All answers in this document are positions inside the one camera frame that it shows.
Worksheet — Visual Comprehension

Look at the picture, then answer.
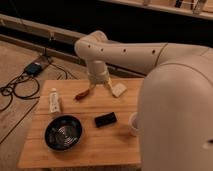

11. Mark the black rectangular block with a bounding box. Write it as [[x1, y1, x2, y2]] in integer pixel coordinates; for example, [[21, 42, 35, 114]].
[[94, 112, 117, 128]]

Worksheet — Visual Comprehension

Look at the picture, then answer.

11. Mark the white paper cup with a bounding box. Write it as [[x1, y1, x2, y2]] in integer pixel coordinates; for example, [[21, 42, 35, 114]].
[[129, 113, 138, 136]]

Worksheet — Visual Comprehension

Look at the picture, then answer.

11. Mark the black bowl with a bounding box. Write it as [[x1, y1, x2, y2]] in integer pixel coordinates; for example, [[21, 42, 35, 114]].
[[44, 115, 82, 151]]

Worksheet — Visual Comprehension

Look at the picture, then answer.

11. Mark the white tube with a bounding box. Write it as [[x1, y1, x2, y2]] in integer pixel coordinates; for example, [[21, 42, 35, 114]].
[[49, 88, 61, 114]]

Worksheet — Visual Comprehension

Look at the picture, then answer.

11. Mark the black cable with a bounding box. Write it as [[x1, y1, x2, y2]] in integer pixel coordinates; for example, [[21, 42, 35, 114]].
[[0, 71, 41, 113]]

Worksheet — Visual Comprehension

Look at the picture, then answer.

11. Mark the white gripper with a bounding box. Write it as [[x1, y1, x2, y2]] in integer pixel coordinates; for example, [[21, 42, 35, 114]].
[[87, 61, 114, 94]]

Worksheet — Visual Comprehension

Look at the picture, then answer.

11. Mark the black power adapter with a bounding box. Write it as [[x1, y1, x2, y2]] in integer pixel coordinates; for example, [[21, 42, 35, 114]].
[[24, 62, 42, 76]]

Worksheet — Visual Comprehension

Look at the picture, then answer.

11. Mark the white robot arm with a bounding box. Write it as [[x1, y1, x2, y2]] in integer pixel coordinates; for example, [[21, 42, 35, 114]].
[[75, 31, 213, 171]]

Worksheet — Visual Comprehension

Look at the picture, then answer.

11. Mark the white sponge block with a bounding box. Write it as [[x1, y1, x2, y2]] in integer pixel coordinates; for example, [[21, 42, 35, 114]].
[[112, 83, 127, 98]]

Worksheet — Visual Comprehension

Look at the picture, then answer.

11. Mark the wooden table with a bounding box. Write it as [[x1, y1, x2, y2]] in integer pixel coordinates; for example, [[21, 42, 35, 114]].
[[18, 78, 143, 169]]

